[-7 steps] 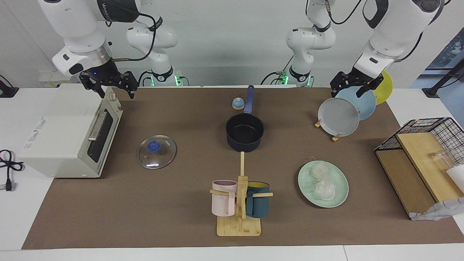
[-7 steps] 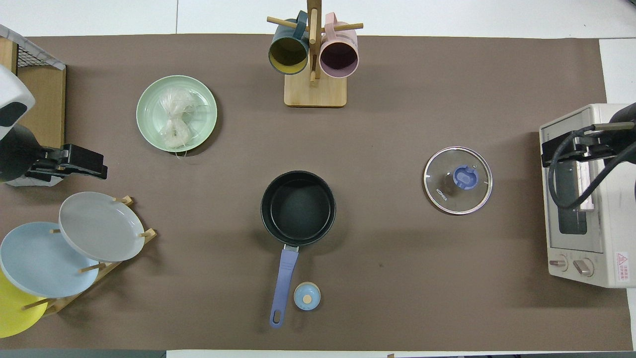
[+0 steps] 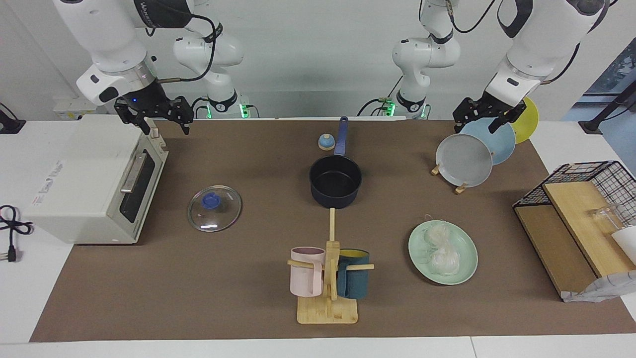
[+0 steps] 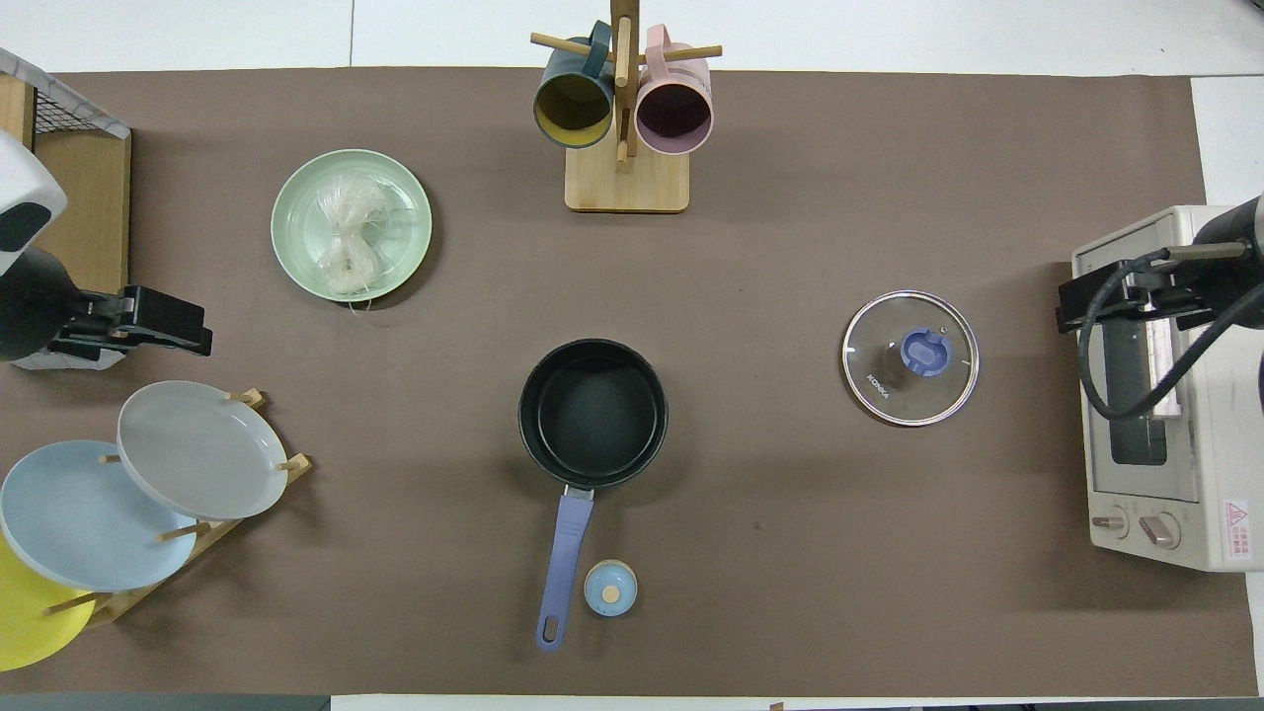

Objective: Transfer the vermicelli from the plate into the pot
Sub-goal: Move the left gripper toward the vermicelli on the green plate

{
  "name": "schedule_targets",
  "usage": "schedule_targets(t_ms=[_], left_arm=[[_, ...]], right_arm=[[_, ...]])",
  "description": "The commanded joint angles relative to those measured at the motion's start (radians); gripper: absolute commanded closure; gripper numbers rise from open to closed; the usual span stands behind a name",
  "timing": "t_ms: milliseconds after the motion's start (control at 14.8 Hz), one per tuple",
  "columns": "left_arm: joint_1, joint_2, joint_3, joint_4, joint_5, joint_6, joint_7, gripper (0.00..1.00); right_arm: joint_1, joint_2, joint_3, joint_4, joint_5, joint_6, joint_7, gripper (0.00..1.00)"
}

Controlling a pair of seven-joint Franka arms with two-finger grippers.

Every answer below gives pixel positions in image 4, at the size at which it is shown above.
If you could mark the pink mug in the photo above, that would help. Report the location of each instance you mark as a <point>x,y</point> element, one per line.
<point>674,114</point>

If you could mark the wooden mug tree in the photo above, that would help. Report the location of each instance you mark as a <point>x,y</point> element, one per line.
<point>627,183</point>

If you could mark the dark teal mug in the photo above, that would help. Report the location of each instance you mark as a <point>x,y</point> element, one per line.
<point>573,104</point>

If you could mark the glass lid blue knob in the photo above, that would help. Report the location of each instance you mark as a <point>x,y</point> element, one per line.
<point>910,357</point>

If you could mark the wooden plate rack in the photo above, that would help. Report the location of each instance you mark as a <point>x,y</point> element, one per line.
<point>212,533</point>

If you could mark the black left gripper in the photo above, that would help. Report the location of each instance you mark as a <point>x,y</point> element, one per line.
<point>163,311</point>

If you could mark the light blue plate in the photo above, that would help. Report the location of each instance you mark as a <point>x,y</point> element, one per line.
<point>79,523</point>

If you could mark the brown table mat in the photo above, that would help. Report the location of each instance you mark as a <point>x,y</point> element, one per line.
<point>790,247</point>

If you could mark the light green plate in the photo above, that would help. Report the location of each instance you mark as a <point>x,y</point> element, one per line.
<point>296,217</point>

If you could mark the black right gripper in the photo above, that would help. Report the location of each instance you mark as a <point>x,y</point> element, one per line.
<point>1136,296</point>

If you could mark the beige toaster oven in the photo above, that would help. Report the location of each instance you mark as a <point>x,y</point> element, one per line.
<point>1215,464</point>

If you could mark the yellow plate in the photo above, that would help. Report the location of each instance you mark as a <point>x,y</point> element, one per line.
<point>25,622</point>

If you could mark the grey plate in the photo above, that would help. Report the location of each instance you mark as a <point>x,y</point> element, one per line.
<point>202,449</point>

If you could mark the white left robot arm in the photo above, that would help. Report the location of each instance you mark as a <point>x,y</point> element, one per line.
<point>25,188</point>

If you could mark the white vermicelli bundle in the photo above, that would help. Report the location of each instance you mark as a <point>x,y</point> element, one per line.
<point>348,247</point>

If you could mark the small blue round jar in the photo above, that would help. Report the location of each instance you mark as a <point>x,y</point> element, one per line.
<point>610,589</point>

